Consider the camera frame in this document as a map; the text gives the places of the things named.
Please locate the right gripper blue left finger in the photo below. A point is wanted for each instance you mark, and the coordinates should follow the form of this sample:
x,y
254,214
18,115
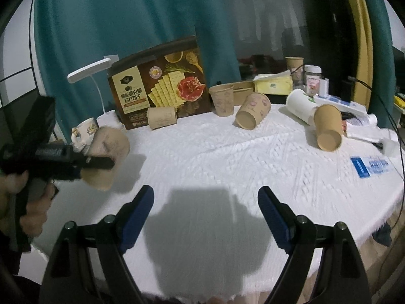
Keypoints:
x,y
133,216

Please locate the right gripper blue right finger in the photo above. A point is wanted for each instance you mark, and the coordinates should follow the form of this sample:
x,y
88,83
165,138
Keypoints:
x,y
276,216

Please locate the brown paper cup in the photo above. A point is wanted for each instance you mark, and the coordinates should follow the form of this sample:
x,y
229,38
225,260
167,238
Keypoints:
x,y
328,126
108,150

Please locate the person's left hand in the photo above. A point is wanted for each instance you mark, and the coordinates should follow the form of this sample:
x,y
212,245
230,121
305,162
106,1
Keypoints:
x,y
36,211

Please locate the cream cartoon mug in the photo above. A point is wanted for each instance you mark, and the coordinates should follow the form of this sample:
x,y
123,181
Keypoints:
x,y
82,135

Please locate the white tablecloth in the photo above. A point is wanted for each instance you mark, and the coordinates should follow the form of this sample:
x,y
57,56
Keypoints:
x,y
205,235

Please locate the white desk lamp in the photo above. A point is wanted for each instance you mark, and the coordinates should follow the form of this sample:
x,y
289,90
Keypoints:
x,y
107,118

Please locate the blue white packet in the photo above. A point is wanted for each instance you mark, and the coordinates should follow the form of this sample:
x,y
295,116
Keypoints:
x,y
367,167

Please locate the small paper cup lying by box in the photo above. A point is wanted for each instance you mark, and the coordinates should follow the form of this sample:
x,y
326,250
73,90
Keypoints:
x,y
160,117

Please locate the white paper cup lying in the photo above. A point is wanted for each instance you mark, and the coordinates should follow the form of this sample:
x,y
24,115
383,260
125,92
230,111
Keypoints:
x,y
302,106

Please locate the printed paper cup lying center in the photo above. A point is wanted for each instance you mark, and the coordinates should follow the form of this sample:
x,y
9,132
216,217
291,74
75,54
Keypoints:
x,y
253,110

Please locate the white blue box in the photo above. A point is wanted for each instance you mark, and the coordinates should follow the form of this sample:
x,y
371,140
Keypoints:
x,y
343,106

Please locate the brown tray behind cups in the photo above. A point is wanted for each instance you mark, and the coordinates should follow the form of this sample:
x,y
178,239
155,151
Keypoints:
x,y
241,90

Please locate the yellow butter box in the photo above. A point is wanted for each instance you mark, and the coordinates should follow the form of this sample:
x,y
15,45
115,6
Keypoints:
x,y
274,84

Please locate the upright paper cup by box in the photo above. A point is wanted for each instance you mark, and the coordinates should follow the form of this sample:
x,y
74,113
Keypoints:
x,y
223,100

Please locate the white small bottle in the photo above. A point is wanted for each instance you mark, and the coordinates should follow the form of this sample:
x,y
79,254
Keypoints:
x,y
323,91

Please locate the teal curtain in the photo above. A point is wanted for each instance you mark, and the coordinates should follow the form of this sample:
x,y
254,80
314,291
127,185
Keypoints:
x,y
70,34

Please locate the brown cracker box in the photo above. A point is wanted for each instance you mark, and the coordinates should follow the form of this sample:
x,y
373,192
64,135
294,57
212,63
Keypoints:
x,y
167,75

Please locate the small jar white lid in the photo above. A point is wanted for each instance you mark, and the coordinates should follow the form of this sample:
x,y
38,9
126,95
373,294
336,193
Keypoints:
x,y
312,78

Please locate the upright paper cup far back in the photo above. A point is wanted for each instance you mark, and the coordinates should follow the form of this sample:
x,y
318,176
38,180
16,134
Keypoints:
x,y
296,67

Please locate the yellow curtain strip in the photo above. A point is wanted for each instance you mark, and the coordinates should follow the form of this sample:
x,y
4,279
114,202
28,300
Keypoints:
x,y
364,40

